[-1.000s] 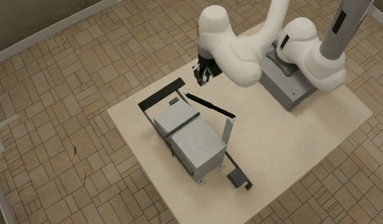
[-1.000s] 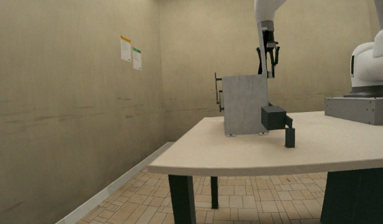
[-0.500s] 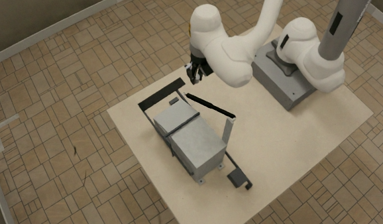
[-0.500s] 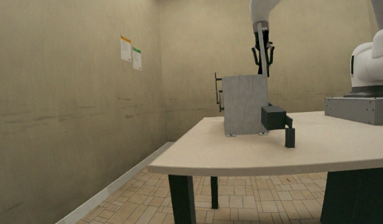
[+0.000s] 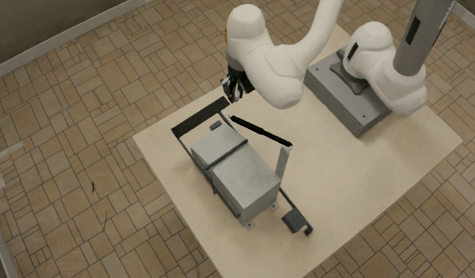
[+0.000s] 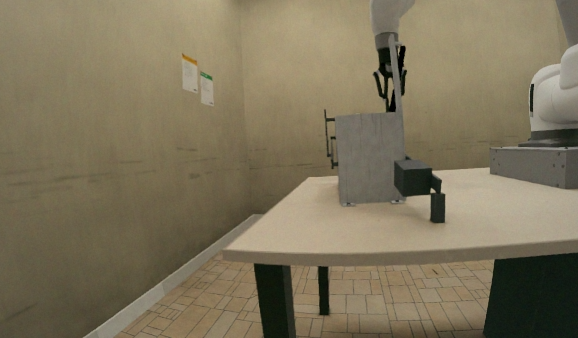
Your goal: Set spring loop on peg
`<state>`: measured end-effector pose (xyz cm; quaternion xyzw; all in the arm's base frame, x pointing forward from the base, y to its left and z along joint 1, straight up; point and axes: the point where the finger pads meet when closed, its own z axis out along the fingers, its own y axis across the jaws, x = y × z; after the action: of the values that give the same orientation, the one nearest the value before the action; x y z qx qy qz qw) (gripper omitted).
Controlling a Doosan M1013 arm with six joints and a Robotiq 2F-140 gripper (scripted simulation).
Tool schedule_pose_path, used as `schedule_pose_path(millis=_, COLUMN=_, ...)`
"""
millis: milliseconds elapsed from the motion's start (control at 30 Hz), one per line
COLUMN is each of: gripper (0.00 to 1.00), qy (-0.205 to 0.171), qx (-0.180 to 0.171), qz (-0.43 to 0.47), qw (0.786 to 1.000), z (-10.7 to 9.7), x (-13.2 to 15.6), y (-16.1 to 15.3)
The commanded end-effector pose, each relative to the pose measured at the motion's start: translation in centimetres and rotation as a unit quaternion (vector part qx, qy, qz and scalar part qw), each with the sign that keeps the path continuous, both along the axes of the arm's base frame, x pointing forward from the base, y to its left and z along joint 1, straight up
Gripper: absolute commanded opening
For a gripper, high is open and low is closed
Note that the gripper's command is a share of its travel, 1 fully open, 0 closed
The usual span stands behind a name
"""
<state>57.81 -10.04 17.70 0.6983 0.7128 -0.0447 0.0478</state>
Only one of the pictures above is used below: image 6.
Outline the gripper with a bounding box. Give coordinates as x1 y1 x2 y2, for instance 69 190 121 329
372 48 407 112

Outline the black straight rod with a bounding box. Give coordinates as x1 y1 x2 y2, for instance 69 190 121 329
389 41 406 112

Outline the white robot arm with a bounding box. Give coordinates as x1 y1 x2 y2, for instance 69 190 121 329
369 0 578 148

